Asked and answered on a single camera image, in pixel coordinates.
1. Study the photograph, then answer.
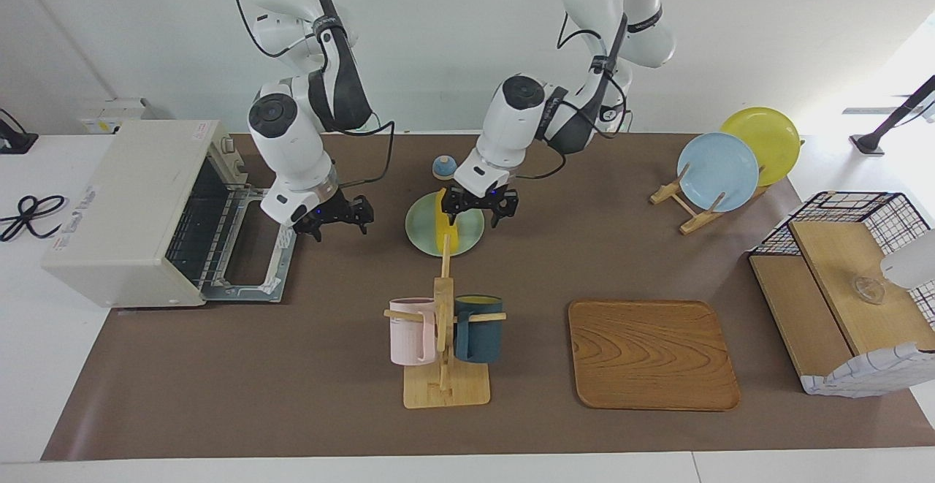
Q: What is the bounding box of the yellow corn cob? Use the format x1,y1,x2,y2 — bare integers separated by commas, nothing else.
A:
435,188,461,256

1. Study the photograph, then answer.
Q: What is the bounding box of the pale green plate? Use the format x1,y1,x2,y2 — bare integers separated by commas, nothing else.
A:
405,191,486,257

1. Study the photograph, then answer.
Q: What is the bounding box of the metal tray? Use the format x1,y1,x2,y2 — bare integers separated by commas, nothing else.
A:
201,187,297,303

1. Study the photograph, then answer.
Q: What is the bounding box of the white toaster oven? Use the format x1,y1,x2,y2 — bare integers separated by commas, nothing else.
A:
42,119,248,308

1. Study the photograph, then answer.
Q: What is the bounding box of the dark blue mug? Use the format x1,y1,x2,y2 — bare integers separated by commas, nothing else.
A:
453,294,504,364

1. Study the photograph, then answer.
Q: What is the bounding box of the pink mug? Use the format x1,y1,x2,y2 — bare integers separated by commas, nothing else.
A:
389,297,438,366

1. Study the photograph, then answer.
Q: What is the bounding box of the brown table mat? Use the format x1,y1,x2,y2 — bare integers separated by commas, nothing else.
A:
42,132,935,462

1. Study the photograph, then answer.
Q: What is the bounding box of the wooden mug rack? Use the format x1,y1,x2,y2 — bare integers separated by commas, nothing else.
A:
384,233,507,409

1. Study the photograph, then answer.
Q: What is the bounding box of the wooden plate rack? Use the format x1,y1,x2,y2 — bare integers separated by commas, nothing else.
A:
650,164,771,235

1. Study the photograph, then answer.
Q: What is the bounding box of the brown wooden tray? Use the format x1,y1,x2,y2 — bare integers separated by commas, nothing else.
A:
568,300,741,412

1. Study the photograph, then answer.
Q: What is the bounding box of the light blue plate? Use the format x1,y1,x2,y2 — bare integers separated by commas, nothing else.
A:
676,132,760,213

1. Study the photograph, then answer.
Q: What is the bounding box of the yellow plate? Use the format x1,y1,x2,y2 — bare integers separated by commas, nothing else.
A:
721,107,801,188

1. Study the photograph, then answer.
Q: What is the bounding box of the small black stand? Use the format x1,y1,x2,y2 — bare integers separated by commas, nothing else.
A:
0,108,39,155

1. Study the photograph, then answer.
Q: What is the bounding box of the wooden shelf box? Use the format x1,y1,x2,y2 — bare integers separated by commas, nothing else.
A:
749,220,935,396

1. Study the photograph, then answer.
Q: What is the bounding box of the small clear glass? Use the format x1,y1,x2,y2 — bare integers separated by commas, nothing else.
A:
851,276,887,305

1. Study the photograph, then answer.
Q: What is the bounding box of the black angled stand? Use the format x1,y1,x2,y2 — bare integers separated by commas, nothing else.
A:
851,74,935,156

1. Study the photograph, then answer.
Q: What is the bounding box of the white rounded device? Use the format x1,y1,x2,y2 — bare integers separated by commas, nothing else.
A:
879,229,935,290

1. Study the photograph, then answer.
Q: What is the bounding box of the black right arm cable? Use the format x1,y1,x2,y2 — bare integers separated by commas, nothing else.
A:
225,0,396,190

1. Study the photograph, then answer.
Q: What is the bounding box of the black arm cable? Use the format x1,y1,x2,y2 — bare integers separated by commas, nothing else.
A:
225,0,396,190
515,12,630,179

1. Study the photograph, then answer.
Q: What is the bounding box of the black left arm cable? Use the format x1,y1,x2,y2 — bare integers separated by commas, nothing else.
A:
515,12,630,179

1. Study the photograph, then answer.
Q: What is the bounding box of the white wall box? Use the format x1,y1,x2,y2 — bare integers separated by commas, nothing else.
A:
79,98,158,135

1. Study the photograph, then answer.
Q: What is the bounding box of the coiled black cable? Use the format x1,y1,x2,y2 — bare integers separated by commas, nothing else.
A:
0,195,68,243

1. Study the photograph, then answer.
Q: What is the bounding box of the black wire basket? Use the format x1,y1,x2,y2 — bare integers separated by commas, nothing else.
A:
751,191,935,327

